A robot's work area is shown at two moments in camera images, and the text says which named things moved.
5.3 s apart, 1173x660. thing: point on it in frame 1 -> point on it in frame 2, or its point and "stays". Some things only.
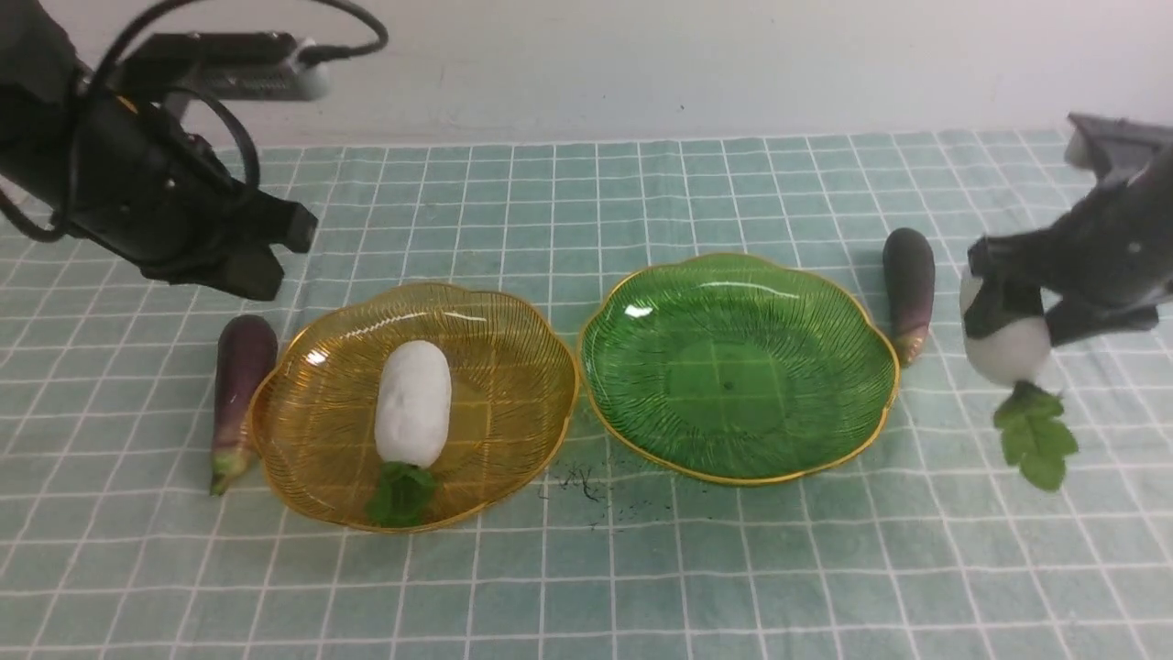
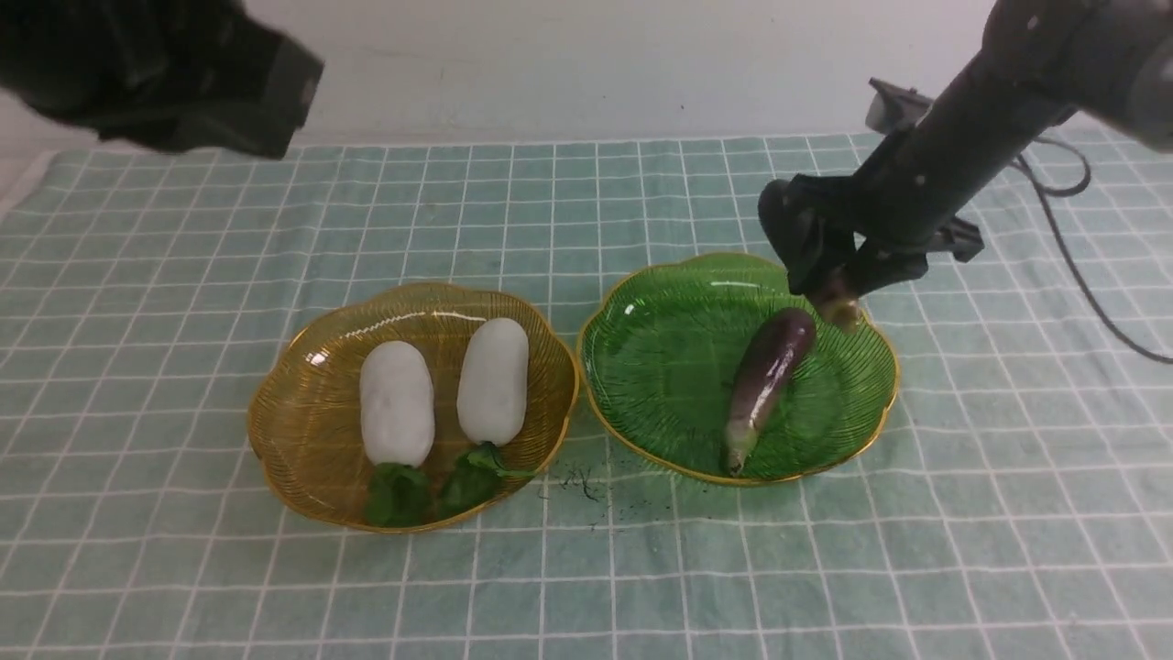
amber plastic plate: (513, 386) stays
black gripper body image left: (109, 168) -> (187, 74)
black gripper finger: (1072, 319) -> (875, 266)
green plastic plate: (736, 369) stays
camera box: (1117, 149) -> (892, 108)
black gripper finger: (1011, 290) -> (812, 235)
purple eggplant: (909, 270) -> (809, 265)
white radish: (1036, 439) -> (492, 390)
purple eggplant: (246, 355) -> (770, 366)
